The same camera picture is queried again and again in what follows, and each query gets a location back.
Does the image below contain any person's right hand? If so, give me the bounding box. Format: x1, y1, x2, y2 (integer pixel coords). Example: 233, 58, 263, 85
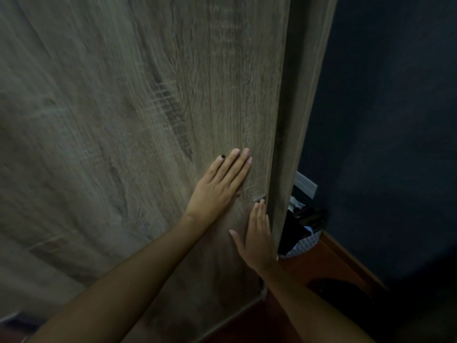
229, 199, 279, 271

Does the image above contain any person's left hand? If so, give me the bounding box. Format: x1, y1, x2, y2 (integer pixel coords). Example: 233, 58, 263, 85
183, 148, 253, 230

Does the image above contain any grey wood-grain wardrobe door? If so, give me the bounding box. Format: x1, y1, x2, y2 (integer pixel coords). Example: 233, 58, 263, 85
0, 0, 291, 343

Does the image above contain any person's right forearm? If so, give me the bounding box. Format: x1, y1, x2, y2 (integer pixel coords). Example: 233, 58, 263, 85
254, 260, 377, 343

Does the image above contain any person's left forearm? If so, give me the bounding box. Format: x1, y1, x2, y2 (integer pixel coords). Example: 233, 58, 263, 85
27, 213, 210, 343

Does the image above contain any checkered white cloth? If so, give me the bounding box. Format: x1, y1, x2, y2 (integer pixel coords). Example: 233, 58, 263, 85
279, 230, 321, 260

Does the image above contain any grey wood wardrobe side panel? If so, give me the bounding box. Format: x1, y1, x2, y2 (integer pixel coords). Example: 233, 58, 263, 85
267, 0, 338, 248

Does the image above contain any brown wooden baseboard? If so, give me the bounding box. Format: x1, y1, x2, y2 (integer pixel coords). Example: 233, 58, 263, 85
319, 230, 390, 293

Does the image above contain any silver metal rail piece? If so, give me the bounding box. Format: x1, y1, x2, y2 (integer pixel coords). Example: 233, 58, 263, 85
293, 171, 318, 197

